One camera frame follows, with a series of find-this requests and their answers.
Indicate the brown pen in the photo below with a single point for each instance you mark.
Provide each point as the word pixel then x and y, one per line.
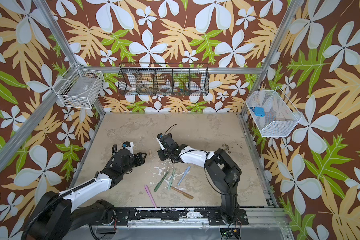
pixel 183 193

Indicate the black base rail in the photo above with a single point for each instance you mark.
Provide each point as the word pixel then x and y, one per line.
pixel 204 216

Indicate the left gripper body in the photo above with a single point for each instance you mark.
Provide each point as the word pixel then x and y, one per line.
pixel 138 160

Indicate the dark green pen near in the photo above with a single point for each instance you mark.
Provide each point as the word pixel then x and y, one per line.
pixel 160 182

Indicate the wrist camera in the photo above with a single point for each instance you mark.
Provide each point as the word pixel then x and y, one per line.
pixel 162 142
pixel 129 146

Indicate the light green pen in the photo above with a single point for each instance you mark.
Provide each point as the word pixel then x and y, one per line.
pixel 171 179

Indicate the white tape roll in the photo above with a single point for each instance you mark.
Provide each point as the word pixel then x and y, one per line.
pixel 165 88

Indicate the black wire basket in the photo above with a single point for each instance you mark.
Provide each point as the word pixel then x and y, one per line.
pixel 186 79

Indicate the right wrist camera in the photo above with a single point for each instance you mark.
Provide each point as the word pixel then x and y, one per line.
pixel 162 142

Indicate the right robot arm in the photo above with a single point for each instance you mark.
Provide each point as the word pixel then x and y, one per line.
pixel 224 173

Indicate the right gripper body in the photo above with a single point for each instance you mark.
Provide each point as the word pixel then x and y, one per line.
pixel 165 153

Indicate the pink pen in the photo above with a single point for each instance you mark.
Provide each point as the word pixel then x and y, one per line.
pixel 150 196

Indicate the white wire basket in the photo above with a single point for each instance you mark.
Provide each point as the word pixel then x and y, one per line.
pixel 79 87
pixel 282 116

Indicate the blue pen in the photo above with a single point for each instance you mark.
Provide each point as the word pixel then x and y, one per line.
pixel 184 175

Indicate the white wire basket left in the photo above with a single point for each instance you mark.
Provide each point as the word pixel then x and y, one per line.
pixel 79 87

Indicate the blue object in basket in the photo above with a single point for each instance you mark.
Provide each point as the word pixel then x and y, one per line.
pixel 259 111

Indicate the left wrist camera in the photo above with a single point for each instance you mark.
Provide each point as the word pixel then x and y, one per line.
pixel 129 146

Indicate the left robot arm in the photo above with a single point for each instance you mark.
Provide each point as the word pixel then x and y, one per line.
pixel 57 214

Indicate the white wire basket right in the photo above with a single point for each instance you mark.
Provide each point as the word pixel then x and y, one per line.
pixel 282 116

